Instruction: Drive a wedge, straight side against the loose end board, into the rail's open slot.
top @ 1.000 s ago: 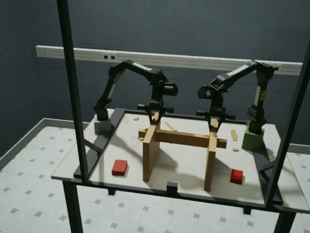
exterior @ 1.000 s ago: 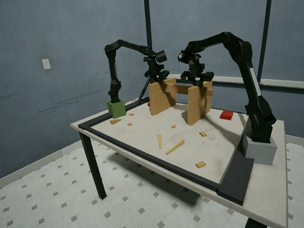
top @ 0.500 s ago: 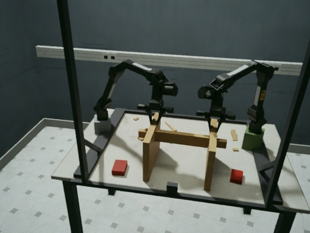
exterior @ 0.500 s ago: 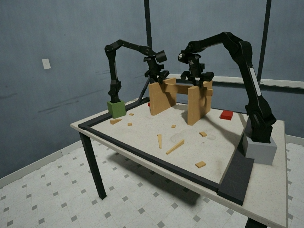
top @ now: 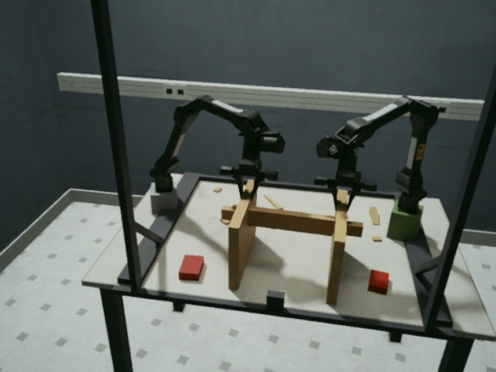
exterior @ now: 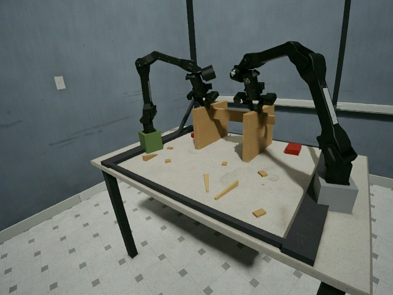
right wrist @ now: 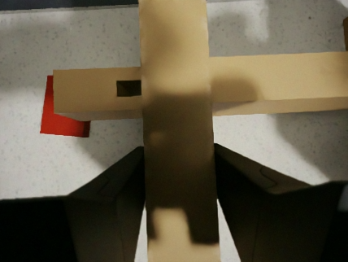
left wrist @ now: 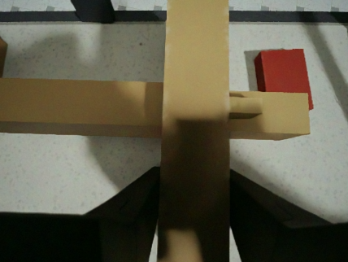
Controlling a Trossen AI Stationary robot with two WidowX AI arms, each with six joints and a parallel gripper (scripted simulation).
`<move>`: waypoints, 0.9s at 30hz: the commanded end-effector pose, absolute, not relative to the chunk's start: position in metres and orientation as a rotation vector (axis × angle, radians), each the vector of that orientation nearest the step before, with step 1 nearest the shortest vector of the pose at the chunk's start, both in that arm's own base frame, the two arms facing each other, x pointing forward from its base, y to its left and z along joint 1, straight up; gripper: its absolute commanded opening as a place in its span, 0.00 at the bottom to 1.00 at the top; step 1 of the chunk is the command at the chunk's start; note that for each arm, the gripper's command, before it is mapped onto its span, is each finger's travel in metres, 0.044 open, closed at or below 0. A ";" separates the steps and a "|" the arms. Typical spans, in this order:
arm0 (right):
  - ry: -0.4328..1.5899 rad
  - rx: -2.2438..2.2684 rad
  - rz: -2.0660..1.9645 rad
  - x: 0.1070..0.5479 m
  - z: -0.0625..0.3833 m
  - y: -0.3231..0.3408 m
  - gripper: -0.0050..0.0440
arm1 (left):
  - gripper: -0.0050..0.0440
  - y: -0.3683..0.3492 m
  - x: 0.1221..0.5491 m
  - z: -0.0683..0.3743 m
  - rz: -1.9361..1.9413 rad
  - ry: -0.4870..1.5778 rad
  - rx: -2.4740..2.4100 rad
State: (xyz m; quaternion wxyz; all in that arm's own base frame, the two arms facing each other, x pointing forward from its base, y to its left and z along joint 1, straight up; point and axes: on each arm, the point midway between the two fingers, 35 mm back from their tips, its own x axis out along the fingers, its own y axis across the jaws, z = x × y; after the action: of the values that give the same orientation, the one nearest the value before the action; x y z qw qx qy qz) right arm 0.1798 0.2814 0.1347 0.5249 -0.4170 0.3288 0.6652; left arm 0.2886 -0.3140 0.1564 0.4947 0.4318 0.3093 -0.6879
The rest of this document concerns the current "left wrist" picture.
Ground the red rectangular block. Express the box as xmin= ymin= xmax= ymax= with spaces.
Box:
xmin=254 ymin=49 xmax=314 ymax=111

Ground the black cube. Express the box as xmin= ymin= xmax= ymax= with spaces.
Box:
xmin=70 ymin=0 xmax=114 ymax=22

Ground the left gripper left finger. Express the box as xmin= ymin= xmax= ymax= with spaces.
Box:
xmin=0 ymin=166 xmax=160 ymax=262

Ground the wooden rail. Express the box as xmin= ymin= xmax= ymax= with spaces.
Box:
xmin=0 ymin=78 xmax=310 ymax=141

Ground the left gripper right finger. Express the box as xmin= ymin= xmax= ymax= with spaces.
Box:
xmin=229 ymin=169 xmax=348 ymax=262

